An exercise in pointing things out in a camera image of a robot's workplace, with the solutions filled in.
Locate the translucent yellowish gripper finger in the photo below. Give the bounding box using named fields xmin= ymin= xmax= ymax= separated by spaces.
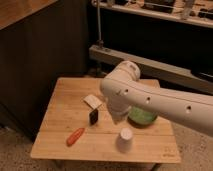
xmin=112 ymin=115 xmax=122 ymax=124

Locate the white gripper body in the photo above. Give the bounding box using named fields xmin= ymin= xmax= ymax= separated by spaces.
xmin=107 ymin=100 xmax=131 ymax=120

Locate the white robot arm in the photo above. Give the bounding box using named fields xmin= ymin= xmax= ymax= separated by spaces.
xmin=100 ymin=61 xmax=213 ymax=137

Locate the black eraser block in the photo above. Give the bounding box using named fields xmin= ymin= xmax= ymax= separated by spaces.
xmin=89 ymin=109 xmax=99 ymax=125

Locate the green bowl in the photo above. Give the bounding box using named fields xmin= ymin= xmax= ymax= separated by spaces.
xmin=128 ymin=107 xmax=157 ymax=126

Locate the white paper card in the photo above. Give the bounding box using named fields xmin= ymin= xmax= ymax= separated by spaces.
xmin=84 ymin=94 xmax=102 ymax=109

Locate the orange carrot toy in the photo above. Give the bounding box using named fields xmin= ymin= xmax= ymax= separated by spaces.
xmin=66 ymin=128 xmax=85 ymax=146

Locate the wooden folding table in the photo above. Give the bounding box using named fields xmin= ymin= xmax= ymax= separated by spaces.
xmin=31 ymin=78 xmax=181 ymax=163

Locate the metal shelf rack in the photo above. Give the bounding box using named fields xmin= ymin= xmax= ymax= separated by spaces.
xmin=89 ymin=5 xmax=213 ymax=95

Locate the dark wooden cabinet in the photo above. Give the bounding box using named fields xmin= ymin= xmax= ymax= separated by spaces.
xmin=0 ymin=0 xmax=88 ymax=140

